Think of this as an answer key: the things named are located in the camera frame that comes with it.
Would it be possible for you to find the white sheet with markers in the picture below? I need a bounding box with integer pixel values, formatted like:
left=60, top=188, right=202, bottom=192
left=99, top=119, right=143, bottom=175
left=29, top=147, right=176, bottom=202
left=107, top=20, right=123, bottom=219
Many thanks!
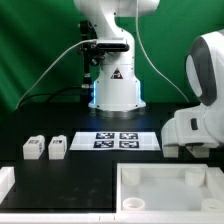
left=70, top=132, right=160, bottom=151

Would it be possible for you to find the white left obstacle block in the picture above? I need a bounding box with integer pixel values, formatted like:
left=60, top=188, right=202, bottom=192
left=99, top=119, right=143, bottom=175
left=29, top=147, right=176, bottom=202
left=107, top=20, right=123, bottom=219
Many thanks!
left=0, top=167, right=15, bottom=204

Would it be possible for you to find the black cable on table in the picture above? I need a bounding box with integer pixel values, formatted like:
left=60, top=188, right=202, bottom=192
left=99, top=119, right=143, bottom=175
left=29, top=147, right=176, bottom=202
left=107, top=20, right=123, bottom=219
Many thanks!
left=19, top=86, right=84, bottom=106

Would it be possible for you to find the grey camera cable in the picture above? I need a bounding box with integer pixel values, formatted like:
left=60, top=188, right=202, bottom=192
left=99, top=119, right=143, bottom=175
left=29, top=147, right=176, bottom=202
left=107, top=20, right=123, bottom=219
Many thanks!
left=15, top=39, right=98, bottom=110

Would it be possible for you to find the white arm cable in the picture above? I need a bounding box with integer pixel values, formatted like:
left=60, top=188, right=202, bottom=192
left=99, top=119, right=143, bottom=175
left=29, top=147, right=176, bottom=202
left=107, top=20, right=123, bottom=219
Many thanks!
left=134, top=0, right=190, bottom=103

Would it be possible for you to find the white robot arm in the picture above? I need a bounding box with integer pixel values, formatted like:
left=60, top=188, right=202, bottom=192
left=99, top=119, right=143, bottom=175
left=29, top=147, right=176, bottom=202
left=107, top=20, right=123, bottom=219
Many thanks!
left=74, top=0, right=224, bottom=149

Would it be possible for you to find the black camera on stand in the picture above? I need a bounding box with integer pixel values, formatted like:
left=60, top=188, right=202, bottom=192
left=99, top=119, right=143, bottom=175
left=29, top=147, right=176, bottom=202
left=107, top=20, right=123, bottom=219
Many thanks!
left=79, top=20, right=105, bottom=88

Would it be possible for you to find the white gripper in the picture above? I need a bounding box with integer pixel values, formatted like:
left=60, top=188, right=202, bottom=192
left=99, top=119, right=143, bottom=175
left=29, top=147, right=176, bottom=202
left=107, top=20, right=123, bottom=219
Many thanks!
left=161, top=105, right=224, bottom=148

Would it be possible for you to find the white square table top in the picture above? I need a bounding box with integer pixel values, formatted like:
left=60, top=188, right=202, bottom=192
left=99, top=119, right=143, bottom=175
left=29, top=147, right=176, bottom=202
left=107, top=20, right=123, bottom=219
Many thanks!
left=116, top=163, right=224, bottom=213

